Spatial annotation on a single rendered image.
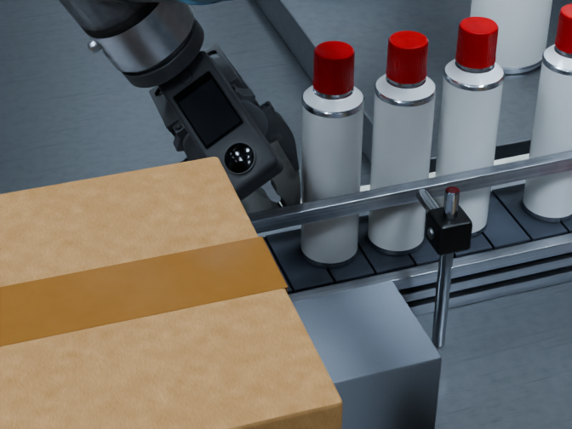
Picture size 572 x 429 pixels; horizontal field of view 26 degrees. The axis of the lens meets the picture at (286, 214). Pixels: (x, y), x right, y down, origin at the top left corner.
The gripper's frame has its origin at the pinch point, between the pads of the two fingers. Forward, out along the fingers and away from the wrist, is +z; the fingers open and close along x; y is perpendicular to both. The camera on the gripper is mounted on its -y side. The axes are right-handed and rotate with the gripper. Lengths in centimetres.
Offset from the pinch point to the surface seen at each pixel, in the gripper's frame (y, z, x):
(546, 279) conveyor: -5.0, 20.2, -15.7
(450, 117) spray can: -0.3, 1.3, -16.3
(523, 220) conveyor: -0.9, 16.2, -17.0
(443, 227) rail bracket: -10.3, 1.9, -10.1
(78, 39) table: 57, 5, 12
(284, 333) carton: -34.6, -22.0, 1.0
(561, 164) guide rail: -3.6, 10.2, -22.1
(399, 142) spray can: -2.0, -1.1, -11.3
